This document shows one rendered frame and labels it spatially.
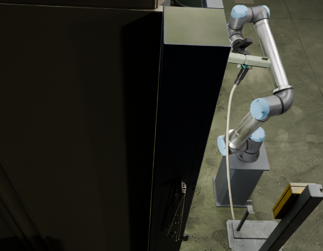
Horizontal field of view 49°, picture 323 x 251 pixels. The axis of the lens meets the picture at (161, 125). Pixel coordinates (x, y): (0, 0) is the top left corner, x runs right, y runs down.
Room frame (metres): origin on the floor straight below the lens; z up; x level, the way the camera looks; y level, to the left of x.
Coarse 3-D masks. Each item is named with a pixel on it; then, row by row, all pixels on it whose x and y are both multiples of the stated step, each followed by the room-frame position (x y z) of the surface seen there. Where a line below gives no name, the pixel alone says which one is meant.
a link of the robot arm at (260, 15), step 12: (252, 12) 1.86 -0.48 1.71; (264, 12) 1.88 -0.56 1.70; (264, 24) 1.81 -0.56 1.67; (264, 36) 1.75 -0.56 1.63; (264, 48) 1.70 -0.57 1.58; (276, 48) 1.69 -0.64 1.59; (276, 60) 1.62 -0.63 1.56; (276, 72) 1.56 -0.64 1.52; (276, 84) 1.51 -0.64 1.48; (288, 84) 1.51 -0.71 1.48; (288, 96) 1.43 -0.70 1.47; (288, 108) 1.38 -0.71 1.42
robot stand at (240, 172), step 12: (228, 156) 1.57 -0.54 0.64; (264, 156) 1.59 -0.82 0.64; (240, 168) 1.47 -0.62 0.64; (252, 168) 1.48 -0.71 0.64; (264, 168) 1.48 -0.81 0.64; (216, 180) 1.67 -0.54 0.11; (240, 180) 1.48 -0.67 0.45; (252, 180) 1.49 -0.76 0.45; (216, 192) 1.58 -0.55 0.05; (228, 192) 1.48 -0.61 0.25; (240, 192) 1.48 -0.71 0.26; (252, 192) 1.52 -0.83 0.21; (216, 204) 1.48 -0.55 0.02; (228, 204) 1.48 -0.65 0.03; (240, 204) 1.49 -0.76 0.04
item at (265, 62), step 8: (232, 56) 1.53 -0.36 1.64; (240, 56) 1.55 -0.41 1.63; (248, 56) 1.57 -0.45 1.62; (256, 56) 1.58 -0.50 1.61; (240, 64) 1.53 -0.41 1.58; (248, 64) 1.54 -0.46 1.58; (256, 64) 1.54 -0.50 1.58; (264, 64) 1.55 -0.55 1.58; (240, 72) 1.56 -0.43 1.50; (240, 80) 1.55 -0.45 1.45
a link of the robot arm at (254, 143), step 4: (260, 128) 1.65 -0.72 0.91; (256, 132) 1.61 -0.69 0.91; (260, 132) 1.61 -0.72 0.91; (264, 132) 1.62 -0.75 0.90; (252, 136) 1.56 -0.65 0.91; (256, 136) 1.57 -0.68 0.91; (260, 136) 1.57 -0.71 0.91; (264, 136) 1.59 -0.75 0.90; (248, 140) 1.55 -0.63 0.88; (252, 140) 1.55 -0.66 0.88; (256, 140) 1.55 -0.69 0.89; (260, 140) 1.55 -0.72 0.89; (248, 144) 1.53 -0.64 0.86; (252, 144) 1.54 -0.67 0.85; (256, 144) 1.55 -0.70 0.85; (260, 144) 1.56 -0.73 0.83; (248, 148) 1.52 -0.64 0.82; (252, 148) 1.54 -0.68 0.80; (256, 148) 1.55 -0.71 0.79; (252, 152) 1.55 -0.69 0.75
